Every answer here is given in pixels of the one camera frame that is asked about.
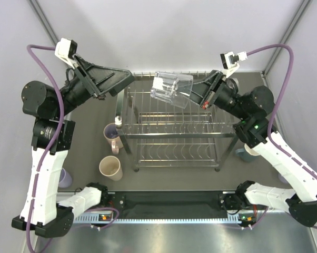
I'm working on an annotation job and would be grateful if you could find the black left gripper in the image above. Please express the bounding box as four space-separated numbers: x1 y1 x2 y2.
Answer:
54 53 135 119

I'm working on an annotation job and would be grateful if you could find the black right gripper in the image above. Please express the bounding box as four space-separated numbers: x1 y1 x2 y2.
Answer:
174 70 249 120

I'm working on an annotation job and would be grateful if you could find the clear plastic cup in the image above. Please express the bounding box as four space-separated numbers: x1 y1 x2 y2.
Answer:
151 72 193 109

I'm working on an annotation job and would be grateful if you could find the beige tumbler cup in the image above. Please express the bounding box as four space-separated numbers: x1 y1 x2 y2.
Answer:
98 155 123 181

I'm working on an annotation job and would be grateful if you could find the lavender cup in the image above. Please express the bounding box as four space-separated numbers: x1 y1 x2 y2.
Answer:
278 173 289 184
58 168 73 188

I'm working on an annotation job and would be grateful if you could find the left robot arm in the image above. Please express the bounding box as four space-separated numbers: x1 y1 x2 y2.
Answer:
12 53 134 238

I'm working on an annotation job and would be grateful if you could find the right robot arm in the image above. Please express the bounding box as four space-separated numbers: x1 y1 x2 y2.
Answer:
190 71 317 227

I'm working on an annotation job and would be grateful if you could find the steel two-tier dish rack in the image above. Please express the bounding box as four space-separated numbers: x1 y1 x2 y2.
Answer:
115 74 237 172

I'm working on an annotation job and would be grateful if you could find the blue-grey mug white inside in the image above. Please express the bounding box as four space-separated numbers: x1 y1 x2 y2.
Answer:
235 147 260 162

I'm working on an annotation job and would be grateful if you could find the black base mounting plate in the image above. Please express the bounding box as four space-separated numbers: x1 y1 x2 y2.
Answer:
106 191 227 219

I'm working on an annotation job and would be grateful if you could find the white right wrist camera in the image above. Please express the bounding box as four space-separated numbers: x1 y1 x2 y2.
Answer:
220 52 247 78

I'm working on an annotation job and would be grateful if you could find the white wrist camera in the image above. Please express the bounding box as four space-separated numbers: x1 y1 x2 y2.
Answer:
220 52 247 78
54 38 78 69

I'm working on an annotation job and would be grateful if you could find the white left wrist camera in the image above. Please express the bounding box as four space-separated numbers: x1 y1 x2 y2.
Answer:
54 38 78 69

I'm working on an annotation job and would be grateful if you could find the grey slotted cable duct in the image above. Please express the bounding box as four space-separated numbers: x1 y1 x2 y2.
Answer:
74 212 253 225

